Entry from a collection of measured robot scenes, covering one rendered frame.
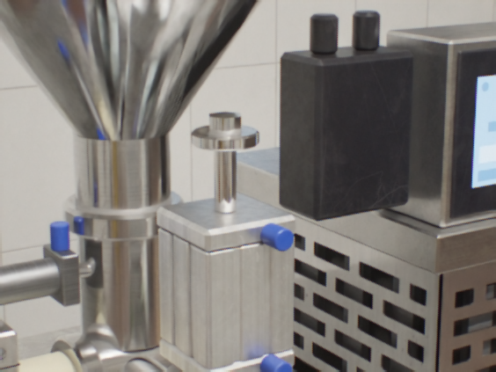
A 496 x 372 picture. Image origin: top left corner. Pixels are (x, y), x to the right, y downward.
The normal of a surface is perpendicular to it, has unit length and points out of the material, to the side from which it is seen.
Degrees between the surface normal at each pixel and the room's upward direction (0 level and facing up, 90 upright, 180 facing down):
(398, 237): 90
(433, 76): 90
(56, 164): 90
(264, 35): 90
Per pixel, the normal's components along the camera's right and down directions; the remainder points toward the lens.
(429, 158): -0.84, 0.14
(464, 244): 0.54, 0.22
